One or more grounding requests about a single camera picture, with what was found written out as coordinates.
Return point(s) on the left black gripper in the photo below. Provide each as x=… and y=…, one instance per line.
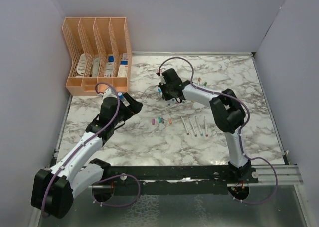
x=133, y=108

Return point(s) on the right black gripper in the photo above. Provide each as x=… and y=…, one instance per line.
x=166, y=97

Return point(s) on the light blue marker pen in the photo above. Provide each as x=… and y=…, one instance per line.
x=170, y=102

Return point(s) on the magenta marker pen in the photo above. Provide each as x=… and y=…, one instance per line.
x=205, y=127

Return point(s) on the peach marker pen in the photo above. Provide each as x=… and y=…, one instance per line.
x=185, y=126

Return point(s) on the grey marker pen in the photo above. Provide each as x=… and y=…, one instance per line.
x=192, y=127

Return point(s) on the teal marker pen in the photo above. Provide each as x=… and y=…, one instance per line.
x=198, y=126

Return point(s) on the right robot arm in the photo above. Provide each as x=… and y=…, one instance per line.
x=228, y=114

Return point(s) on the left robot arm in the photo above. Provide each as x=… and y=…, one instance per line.
x=55, y=189

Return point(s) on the blue round stamp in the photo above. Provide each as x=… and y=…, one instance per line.
x=120, y=94

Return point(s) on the white cardboard box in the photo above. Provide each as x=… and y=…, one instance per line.
x=123, y=69

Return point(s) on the white paper packet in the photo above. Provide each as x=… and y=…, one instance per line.
x=109, y=67

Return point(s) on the small white red box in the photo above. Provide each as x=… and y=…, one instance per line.
x=124, y=57

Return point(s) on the grey stapler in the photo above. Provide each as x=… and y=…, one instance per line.
x=95, y=67

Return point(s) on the peach plastic desk organizer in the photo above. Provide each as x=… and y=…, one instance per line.
x=97, y=37

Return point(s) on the white remote in organizer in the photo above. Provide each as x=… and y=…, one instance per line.
x=81, y=66

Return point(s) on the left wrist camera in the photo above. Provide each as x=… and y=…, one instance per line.
x=109, y=93

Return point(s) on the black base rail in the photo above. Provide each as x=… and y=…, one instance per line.
x=170, y=180

